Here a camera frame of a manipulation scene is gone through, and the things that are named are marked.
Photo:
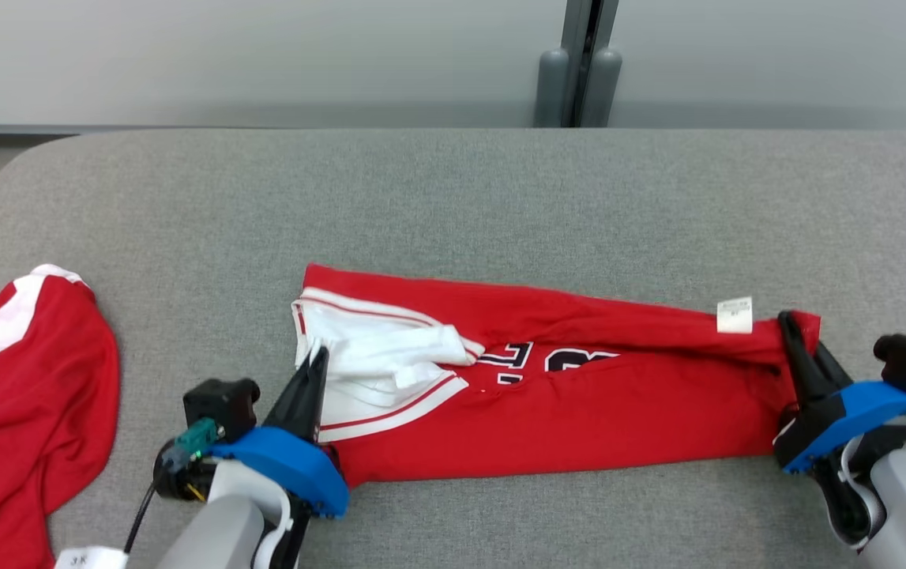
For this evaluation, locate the red basketball shorts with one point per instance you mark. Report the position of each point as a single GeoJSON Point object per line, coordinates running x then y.
{"type": "Point", "coordinates": [42, 395]}

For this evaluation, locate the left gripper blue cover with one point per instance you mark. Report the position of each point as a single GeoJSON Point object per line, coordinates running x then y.
{"type": "Point", "coordinates": [287, 466]}

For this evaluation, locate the grey fabric sofa seat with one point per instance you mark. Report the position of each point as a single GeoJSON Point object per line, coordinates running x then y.
{"type": "Point", "coordinates": [452, 205]}

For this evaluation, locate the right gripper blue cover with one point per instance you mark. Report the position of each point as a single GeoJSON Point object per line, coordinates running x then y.
{"type": "Point", "coordinates": [840, 419]}

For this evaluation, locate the grey metal partition post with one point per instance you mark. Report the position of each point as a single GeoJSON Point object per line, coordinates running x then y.
{"type": "Point", "coordinates": [588, 47]}

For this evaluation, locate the grey floor rail strip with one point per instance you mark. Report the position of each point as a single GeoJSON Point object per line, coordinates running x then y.
{"type": "Point", "coordinates": [184, 126]}

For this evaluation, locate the red basketball jersey white trim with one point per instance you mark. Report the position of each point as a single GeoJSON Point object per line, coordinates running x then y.
{"type": "Point", "coordinates": [579, 411]}

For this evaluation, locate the grey cylinder post cover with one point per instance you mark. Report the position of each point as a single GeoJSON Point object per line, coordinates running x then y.
{"type": "Point", "coordinates": [603, 91]}
{"type": "Point", "coordinates": [552, 91]}

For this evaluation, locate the white size tag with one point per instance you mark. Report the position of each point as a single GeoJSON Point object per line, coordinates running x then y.
{"type": "Point", "coordinates": [89, 559]}

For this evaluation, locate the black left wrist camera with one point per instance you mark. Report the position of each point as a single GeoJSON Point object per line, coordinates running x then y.
{"type": "Point", "coordinates": [219, 407]}

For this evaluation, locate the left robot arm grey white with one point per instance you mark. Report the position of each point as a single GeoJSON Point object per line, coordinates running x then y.
{"type": "Point", "coordinates": [208, 537]}

